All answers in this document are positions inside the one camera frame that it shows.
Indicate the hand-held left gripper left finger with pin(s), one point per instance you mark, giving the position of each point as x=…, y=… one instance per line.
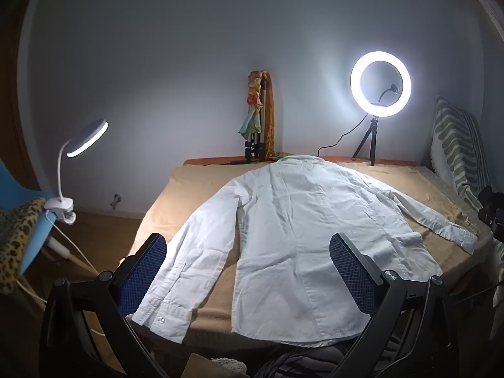
x=145, y=271

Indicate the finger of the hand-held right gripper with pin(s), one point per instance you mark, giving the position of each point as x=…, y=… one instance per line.
x=486, y=199

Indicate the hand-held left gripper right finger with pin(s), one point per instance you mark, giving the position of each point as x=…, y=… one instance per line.
x=350, y=271

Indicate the white button shirt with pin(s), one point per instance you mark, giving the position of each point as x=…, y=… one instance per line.
x=283, y=236

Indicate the green striped pillow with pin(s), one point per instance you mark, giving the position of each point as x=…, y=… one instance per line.
x=456, y=141

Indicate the tan blanket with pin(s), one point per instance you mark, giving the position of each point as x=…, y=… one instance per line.
x=189, y=189

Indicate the cardboard piece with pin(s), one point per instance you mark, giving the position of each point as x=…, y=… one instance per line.
x=201, y=368

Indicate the person's striped clothing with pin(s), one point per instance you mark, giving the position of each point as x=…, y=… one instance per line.
x=291, y=366

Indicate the blue chair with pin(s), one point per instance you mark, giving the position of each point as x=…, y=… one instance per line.
x=33, y=240

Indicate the leopard print cloth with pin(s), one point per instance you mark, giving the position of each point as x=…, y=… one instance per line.
x=13, y=244

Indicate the white clip desk lamp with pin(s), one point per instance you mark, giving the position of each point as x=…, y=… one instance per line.
x=88, y=138

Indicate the black gooseneck phone holder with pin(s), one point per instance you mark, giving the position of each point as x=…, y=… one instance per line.
x=382, y=95

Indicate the folded silver tripod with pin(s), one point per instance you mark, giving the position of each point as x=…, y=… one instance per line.
x=254, y=149

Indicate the orange cloth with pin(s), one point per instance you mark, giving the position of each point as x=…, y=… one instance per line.
x=271, y=126

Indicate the colourful patterned scarf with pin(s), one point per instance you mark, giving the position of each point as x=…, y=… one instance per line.
x=252, y=124

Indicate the small metal wall fitting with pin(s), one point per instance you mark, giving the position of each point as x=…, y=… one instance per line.
x=116, y=201

